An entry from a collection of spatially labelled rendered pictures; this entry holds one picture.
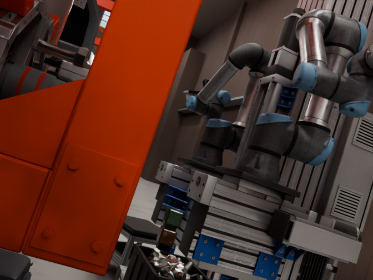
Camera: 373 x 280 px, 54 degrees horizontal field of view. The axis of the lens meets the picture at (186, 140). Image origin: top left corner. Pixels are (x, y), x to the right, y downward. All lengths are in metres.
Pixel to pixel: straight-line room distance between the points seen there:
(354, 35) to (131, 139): 0.95
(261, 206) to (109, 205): 0.64
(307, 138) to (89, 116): 0.80
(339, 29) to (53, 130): 1.03
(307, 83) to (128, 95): 0.53
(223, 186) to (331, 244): 0.37
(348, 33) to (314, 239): 0.70
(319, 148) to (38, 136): 0.90
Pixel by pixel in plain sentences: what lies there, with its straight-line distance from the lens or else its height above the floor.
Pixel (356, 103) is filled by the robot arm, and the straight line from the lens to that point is 1.10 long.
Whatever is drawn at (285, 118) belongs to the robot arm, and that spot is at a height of 1.03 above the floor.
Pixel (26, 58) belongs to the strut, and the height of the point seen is 0.94.
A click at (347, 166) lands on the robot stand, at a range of 1.62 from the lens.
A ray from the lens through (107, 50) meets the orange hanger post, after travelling 0.74.
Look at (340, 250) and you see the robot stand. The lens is 1.30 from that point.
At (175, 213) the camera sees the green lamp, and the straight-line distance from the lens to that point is 0.94.
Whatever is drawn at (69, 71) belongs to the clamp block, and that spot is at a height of 0.92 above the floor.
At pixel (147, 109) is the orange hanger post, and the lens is 0.73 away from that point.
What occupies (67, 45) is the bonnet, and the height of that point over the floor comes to 1.75.
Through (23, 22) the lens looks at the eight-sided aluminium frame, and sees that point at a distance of 1.18.
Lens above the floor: 0.76
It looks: 5 degrees up
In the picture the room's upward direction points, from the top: 19 degrees clockwise
